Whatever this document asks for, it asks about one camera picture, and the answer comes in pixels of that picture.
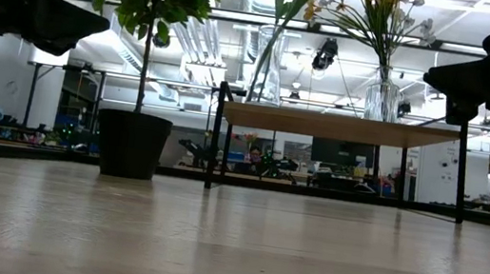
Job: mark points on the black monitor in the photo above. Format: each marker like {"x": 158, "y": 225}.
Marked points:
{"x": 342, "y": 153}

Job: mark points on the black aluminium table frame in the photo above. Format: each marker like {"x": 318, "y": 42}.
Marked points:
{"x": 55, "y": 157}

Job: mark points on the wooden shelf with black frame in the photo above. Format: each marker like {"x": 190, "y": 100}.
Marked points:
{"x": 337, "y": 127}

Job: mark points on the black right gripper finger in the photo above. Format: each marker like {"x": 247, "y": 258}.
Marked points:
{"x": 464, "y": 83}

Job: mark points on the black background workstation frame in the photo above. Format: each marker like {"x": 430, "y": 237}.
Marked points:
{"x": 32, "y": 97}

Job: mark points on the ribbed glass vase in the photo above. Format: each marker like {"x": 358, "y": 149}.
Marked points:
{"x": 382, "y": 98}

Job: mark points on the yellow artificial flower spray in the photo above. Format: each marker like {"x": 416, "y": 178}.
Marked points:
{"x": 310, "y": 10}

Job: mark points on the person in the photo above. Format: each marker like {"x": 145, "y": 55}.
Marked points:
{"x": 254, "y": 154}

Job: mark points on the black background robot arm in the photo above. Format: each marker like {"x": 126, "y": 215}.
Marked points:
{"x": 282, "y": 165}

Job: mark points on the orange flower bouquet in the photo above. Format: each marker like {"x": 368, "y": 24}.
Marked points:
{"x": 250, "y": 138}

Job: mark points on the green plant in black pot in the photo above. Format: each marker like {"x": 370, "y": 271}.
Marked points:
{"x": 131, "y": 145}

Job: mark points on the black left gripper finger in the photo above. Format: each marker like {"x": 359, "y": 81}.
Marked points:
{"x": 74, "y": 19}

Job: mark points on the smooth clear glass vase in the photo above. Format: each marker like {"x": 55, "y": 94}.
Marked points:
{"x": 267, "y": 77}

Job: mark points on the white artificial flower spray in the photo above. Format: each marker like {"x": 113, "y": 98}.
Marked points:
{"x": 429, "y": 26}

